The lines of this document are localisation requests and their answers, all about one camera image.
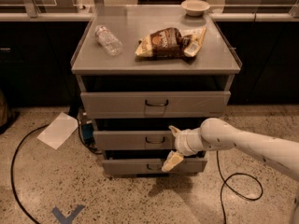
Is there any brown chip bag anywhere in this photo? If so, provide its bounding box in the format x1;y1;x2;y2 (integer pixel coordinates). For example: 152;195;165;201
150;27;192;58

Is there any clear plastic bottle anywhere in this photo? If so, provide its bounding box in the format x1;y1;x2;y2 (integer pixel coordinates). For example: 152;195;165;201
95;25;122;56

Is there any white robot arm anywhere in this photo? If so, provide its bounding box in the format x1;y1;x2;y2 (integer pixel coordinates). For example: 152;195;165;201
162;118;299;181

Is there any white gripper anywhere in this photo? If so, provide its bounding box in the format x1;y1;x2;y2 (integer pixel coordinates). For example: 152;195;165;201
162;125;206;172

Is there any grey bottom drawer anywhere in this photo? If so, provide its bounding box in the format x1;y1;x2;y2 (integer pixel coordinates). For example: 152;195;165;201
102;158;207;175

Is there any black cable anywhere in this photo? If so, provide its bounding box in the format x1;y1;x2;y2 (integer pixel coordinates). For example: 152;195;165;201
214;150;264;224
10;123;50;224

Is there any grey top drawer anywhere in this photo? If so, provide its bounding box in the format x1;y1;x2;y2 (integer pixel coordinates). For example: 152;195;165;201
81;91;231;119

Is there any white paper sheet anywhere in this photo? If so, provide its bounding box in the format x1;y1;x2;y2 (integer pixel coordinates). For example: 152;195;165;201
37;113;78;149

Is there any black cable right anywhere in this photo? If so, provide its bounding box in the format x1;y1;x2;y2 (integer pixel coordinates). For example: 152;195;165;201
214;150;264;224

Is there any blue box behind cabinet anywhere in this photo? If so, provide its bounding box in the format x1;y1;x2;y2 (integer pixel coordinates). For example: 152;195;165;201
80;109;94;144

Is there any grey drawer cabinet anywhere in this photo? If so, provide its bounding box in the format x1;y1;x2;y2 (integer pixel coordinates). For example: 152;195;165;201
70;5;243;176

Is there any white bowl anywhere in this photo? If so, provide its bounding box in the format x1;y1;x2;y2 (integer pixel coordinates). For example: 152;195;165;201
181;0;210;17

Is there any grey drawer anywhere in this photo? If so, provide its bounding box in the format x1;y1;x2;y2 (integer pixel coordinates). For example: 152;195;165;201
93;131;175;150
102;158;207;175
81;91;231;119

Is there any yellow snack bag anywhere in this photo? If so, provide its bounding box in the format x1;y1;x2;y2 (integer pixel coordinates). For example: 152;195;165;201
135;27;206;58

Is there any black cable left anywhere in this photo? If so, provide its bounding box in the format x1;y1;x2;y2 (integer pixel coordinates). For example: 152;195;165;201
10;123;50;224

